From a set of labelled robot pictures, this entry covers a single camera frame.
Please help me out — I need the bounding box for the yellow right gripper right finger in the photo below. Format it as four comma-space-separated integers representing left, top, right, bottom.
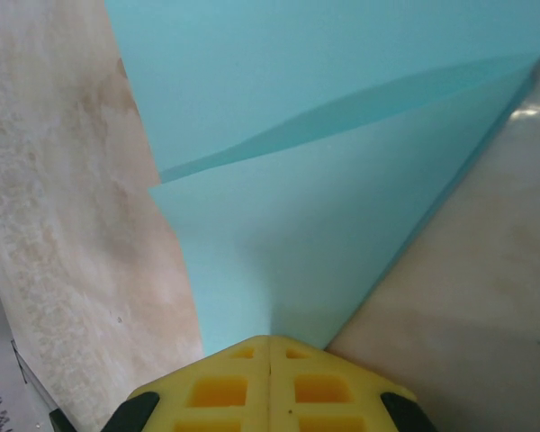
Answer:
268, 335, 433, 432

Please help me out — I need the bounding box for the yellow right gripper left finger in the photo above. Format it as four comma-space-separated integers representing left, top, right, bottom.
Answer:
105, 335, 272, 432

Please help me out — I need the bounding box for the light blue paper sheet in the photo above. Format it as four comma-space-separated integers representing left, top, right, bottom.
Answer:
103, 0, 540, 356

